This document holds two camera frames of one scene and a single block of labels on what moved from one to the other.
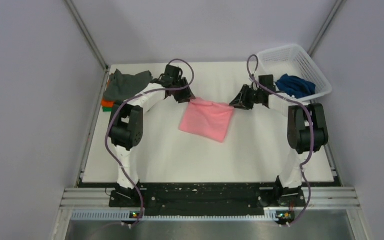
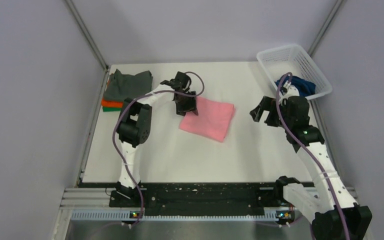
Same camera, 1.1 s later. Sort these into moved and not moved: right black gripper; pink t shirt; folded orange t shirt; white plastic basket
Moved: right black gripper
Not moved: folded orange t shirt; pink t shirt; white plastic basket
